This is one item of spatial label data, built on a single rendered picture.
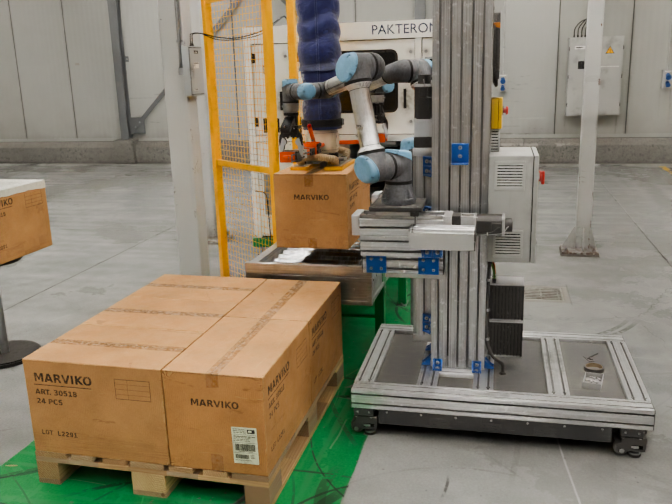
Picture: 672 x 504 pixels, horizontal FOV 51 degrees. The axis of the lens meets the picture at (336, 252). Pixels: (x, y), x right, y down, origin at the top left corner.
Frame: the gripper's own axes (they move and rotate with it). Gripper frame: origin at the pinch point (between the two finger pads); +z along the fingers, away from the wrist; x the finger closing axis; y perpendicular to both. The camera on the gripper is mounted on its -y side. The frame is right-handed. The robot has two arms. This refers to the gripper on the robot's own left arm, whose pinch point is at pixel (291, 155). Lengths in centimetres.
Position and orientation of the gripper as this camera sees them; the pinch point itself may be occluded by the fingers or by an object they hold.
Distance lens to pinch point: 341.4
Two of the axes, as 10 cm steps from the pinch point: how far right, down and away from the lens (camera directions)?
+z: 0.3, 9.7, 2.5
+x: -9.7, -0.3, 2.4
